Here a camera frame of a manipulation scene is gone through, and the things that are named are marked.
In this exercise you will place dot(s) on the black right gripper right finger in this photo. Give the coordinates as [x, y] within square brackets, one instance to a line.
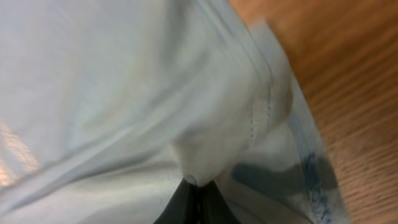
[213, 208]

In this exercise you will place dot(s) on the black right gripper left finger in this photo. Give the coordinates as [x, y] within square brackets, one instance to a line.
[182, 207]

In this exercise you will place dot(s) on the light blue printed t-shirt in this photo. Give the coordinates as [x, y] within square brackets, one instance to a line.
[107, 105]

